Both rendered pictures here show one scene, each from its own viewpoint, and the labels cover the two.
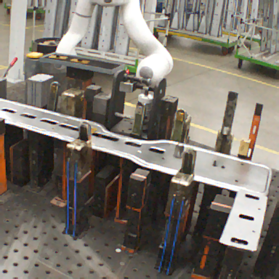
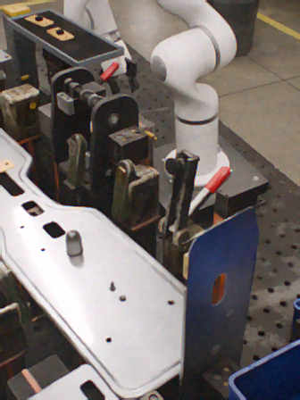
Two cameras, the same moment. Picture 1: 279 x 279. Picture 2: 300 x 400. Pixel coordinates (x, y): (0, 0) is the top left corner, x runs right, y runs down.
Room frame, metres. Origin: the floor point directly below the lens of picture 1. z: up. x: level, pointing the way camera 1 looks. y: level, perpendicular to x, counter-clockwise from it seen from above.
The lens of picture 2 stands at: (0.65, -0.70, 1.75)
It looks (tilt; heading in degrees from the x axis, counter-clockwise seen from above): 38 degrees down; 34
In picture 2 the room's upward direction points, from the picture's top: straight up
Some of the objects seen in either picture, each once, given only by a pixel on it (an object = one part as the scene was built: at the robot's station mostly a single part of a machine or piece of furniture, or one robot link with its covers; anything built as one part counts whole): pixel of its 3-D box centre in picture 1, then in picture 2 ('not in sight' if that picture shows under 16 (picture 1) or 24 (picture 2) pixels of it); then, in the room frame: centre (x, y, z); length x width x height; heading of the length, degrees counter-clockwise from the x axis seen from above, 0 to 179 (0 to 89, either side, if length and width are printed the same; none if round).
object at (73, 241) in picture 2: (179, 151); (73, 243); (1.24, -0.13, 1.02); 0.03 x 0.03 x 0.07
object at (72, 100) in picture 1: (70, 134); (28, 156); (1.55, 0.30, 0.89); 0.13 x 0.11 x 0.38; 162
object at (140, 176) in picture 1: (136, 213); not in sight; (1.10, -0.01, 0.84); 0.11 x 0.08 x 0.29; 162
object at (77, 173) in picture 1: (78, 188); not in sight; (1.16, 0.19, 0.87); 0.12 x 0.09 x 0.35; 162
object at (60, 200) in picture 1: (67, 164); not in sight; (1.37, 0.27, 0.84); 0.17 x 0.06 x 0.29; 162
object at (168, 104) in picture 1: (163, 148); (130, 212); (1.48, -0.09, 0.91); 0.07 x 0.05 x 0.42; 162
